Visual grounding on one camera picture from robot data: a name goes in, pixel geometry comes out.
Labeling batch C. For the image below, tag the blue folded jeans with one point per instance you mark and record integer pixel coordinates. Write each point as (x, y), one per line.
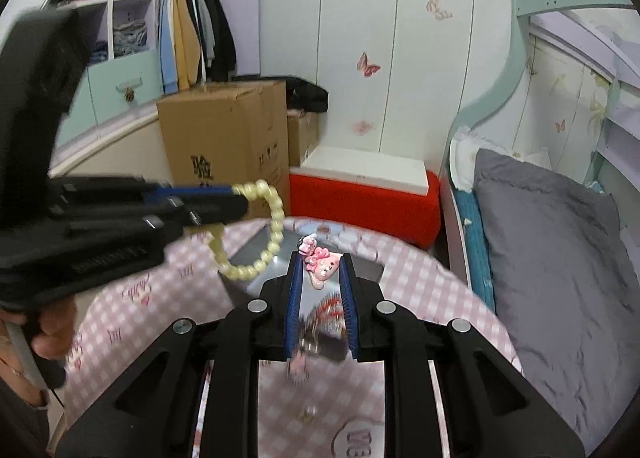
(99, 53)

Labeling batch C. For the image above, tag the beige butterfly wall sticker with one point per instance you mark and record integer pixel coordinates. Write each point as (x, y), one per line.
(439, 7)

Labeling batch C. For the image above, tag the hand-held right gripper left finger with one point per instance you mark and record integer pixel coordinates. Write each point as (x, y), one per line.
(294, 303)

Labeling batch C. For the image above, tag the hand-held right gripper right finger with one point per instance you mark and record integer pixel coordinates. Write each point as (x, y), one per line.
(348, 310)

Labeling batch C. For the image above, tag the grey bed blanket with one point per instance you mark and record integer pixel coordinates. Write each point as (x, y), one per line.
(550, 263)

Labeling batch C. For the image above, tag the pine cone ornament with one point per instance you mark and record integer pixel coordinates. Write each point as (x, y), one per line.
(131, 94)

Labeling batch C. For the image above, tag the white pillow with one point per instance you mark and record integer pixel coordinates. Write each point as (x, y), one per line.
(462, 158)

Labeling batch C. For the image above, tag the grey hanging shirt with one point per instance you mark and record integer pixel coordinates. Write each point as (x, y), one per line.
(202, 28)

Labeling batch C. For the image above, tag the light blue hanging shirt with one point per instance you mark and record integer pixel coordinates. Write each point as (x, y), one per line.
(167, 48)

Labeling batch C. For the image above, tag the teal mattress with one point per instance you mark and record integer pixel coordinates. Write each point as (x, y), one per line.
(475, 248)

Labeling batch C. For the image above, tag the black hanging jacket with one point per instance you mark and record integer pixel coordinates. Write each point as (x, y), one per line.
(222, 38)

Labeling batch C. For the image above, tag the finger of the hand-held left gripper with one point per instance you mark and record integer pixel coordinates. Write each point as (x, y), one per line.
(200, 190)
(220, 209)

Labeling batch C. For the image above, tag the person's left hand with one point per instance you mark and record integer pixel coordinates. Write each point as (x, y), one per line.
(55, 333)

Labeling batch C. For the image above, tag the black bag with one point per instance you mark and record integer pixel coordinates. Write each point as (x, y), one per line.
(305, 96)

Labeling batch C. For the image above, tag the pink cartoon charm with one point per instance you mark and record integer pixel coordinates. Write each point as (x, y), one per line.
(322, 265)

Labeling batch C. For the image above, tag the purple bed wall shelves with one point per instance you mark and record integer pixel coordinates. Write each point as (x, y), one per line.
(620, 138)

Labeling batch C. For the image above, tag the red stool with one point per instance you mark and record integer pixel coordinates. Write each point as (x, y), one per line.
(350, 210)

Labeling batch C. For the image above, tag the grey folded clothes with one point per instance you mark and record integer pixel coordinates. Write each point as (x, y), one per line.
(130, 38)

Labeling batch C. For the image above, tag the white board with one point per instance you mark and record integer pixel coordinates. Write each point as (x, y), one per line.
(365, 168)

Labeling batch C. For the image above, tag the pink flower wall sticker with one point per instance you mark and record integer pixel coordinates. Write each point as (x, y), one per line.
(363, 127)

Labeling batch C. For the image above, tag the large cardboard box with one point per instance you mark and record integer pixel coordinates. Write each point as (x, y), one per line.
(215, 128)

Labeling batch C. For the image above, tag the small cardboard box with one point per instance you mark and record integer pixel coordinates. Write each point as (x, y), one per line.
(300, 138)

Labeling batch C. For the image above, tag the small butterfly wall sticker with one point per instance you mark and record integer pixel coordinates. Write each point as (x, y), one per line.
(560, 126)

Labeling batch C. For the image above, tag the pink butterfly wall sticker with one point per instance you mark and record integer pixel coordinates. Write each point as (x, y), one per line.
(368, 66)

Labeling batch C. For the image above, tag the grey metal tin box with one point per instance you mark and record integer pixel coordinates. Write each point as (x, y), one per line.
(250, 253)

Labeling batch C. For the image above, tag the mint green drawer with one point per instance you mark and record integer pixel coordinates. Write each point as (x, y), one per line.
(75, 123)
(110, 81)

